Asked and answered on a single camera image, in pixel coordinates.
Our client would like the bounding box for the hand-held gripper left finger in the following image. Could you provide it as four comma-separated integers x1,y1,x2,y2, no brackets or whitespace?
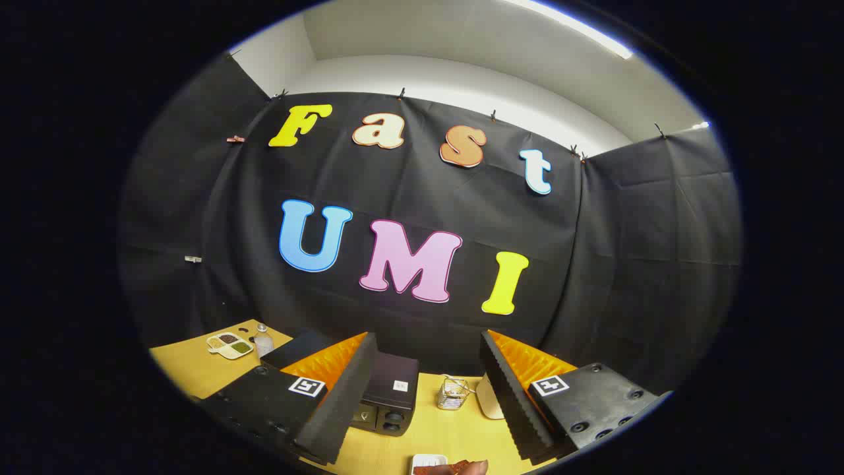
198,332,378,466

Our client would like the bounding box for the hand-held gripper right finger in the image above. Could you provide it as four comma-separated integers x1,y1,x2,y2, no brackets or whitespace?
479,330,673,466

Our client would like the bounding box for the black toaster oven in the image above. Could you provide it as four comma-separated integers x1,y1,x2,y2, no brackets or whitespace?
260,330,420,437

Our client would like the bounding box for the cream white toaster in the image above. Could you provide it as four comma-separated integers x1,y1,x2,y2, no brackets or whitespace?
476,373,505,420

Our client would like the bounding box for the small white dish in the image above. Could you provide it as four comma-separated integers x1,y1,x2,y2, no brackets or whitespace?
410,454,449,475

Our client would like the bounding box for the white divided seed tray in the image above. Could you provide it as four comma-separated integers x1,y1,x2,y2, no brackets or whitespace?
206,332,255,360

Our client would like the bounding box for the small wire basket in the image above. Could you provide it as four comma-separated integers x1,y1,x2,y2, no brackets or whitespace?
437,376,471,411

